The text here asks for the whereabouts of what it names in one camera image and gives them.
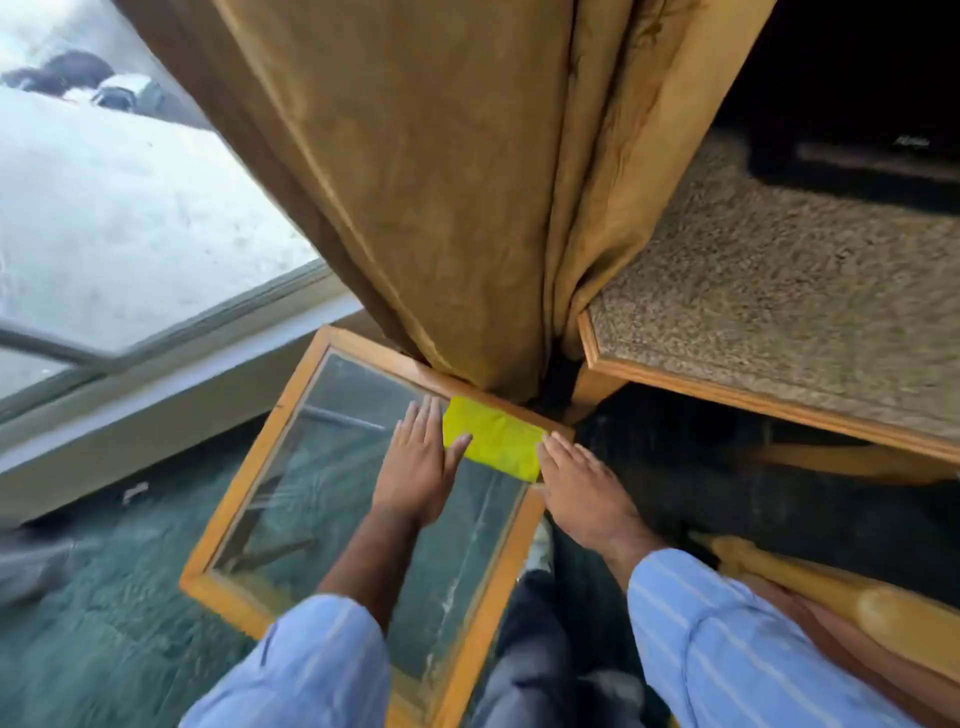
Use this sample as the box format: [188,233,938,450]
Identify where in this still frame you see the person's right hand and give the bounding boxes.
[535,432,655,558]

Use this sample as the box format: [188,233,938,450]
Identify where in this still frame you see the person's left hand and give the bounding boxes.
[372,395,474,529]

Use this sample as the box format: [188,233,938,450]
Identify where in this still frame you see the yellow cleaning cloth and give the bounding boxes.
[441,395,547,484]

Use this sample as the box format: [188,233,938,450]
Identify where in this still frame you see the person's right forearm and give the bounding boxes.
[600,525,925,728]

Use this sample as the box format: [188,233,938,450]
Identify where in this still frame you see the person's left forearm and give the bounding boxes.
[178,507,448,728]

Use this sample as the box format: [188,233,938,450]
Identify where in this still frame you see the person's white shoe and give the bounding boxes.
[522,517,556,577]

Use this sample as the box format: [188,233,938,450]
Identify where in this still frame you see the wooden framed glass table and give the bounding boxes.
[178,324,576,728]

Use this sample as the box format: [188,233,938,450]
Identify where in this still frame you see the person's dark trousers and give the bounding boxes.
[466,568,648,728]

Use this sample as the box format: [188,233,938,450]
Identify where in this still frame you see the brown curtain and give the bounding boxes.
[112,0,777,405]

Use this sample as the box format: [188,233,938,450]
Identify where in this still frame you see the speckled stone top wooden table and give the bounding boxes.
[564,127,960,485]

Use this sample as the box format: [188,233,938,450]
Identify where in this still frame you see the wooden chair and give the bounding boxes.
[688,531,960,728]

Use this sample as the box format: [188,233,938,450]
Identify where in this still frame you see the white car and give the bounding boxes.
[91,73,165,117]

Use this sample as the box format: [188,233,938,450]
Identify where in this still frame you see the black appliance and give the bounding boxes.
[716,0,960,217]

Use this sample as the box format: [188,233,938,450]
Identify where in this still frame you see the dark car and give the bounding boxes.
[1,49,115,99]

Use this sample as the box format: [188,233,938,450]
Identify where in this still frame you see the window frame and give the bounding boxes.
[0,258,354,425]

